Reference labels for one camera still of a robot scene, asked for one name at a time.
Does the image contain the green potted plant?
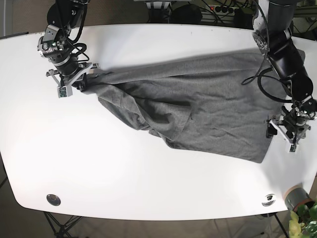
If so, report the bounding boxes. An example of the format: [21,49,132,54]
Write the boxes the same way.
[289,202,317,238]

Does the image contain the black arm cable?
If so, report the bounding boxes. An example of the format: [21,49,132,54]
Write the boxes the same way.
[242,0,294,102]
[56,0,90,65]

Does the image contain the left silver table grommet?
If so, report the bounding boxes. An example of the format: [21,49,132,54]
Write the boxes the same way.
[47,194,61,206]

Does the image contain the silver table grommet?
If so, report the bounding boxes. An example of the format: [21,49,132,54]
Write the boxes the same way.
[261,194,276,207]
[47,194,61,206]

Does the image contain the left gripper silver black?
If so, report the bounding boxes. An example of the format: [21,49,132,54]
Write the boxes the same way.
[265,115,311,153]

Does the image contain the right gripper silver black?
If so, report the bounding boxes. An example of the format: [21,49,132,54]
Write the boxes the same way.
[46,62,100,98]

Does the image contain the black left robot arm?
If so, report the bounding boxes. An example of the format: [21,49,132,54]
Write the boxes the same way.
[253,0,317,152]

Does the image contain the grey plant pot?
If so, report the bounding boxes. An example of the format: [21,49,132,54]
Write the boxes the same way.
[283,185,315,212]

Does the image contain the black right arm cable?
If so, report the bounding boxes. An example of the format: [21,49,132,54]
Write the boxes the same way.
[56,0,90,65]

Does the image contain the grey T-shirt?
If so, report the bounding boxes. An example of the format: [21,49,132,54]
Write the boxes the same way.
[84,52,282,163]

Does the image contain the black folding table legs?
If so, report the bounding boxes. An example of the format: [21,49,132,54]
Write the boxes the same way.
[44,212,83,238]

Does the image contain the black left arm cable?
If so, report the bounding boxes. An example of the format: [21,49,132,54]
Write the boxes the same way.
[242,0,294,102]

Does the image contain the right silver table grommet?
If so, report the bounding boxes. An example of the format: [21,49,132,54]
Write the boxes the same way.
[261,194,276,207]

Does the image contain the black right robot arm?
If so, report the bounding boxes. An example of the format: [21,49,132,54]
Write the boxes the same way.
[37,0,99,98]

